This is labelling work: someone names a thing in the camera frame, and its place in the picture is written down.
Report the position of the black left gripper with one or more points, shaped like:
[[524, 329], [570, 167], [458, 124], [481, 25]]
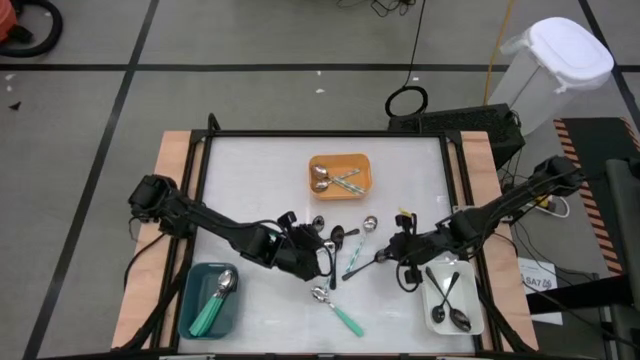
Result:
[[300, 250]]

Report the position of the dark grey post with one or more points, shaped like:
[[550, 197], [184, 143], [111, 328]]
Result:
[[625, 225]]

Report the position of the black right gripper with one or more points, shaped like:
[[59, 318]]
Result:
[[415, 247]]

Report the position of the orange plastic bin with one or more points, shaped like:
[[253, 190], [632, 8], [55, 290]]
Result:
[[345, 161]]

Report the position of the silver metal bracket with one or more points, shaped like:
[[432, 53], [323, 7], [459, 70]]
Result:
[[457, 208]]

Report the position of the yellow plug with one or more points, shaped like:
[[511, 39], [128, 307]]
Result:
[[544, 200]]

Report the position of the black metal beam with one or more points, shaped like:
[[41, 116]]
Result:
[[575, 300]]

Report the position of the teal plastic bin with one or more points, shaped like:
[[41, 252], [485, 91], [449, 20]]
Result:
[[197, 285]]

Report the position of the yellow tape tag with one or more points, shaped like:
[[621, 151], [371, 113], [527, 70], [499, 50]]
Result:
[[406, 212]]

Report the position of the white lidded trash can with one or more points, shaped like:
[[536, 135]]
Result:
[[565, 55]]

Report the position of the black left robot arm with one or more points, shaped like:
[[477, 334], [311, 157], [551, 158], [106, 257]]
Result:
[[210, 220]]

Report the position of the black floor scrap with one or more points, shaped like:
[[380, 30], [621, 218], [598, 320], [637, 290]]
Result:
[[16, 105]]

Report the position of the white plastic bin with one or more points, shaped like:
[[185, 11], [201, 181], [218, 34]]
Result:
[[470, 285]]

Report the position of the white paper label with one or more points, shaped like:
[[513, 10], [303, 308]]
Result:
[[537, 272]]

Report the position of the black table frame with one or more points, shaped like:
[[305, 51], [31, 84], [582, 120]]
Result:
[[325, 134]]

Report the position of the orange vacuum cleaner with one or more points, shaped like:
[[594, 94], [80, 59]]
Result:
[[6, 20]]

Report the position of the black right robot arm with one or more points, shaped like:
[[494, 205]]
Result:
[[500, 205]]

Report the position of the black hazard striped mat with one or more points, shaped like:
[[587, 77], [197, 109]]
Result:
[[595, 145]]

